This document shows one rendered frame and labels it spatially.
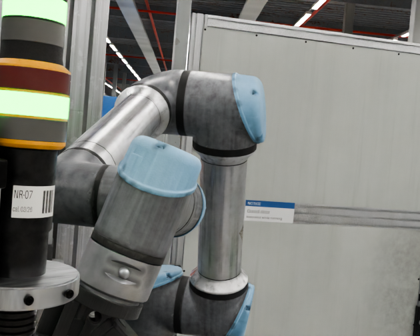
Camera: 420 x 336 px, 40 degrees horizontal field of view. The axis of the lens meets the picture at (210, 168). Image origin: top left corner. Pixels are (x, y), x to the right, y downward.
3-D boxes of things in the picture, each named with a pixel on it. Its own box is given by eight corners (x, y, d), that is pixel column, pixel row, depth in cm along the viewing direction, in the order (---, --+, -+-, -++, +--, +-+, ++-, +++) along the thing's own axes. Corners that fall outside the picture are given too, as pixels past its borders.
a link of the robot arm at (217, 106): (185, 311, 127) (191, 63, 107) (254, 321, 124) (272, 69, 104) (173, 347, 116) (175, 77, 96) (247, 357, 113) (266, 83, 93)
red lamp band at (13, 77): (13, 87, 29) (14, 63, 29) (-28, 87, 32) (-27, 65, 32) (85, 97, 32) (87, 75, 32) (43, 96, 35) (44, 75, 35)
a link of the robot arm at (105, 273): (157, 256, 61) (168, 274, 53) (139, 297, 61) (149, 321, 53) (89, 231, 59) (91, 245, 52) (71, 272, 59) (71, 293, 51)
